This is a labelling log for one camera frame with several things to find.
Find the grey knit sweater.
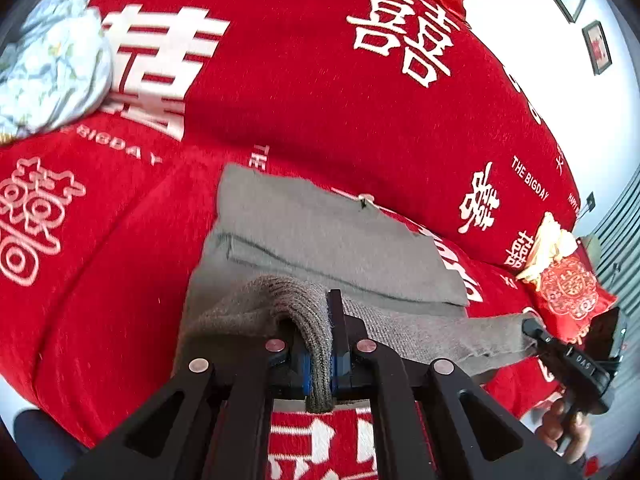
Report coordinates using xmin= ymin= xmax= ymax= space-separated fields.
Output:
xmin=176 ymin=165 xmax=535 ymax=413

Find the right hand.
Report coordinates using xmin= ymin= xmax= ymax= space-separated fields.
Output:
xmin=534 ymin=398 xmax=592 ymax=465

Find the red embroidered satin cushion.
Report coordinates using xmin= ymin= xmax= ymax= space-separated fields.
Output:
xmin=526 ymin=244 xmax=617 ymax=346

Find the cream satin cloth bundle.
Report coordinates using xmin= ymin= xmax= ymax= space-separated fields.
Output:
xmin=516 ymin=211 xmax=578 ymax=283

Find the small framed red picture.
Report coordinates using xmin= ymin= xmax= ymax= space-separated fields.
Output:
xmin=582 ymin=21 xmax=612 ymax=75

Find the red wedding blanket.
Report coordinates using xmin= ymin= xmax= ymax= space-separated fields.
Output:
xmin=0 ymin=0 xmax=584 ymax=480

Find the light floral fabric bundle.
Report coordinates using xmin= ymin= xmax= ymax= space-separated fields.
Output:
xmin=1 ymin=0 xmax=114 ymax=144

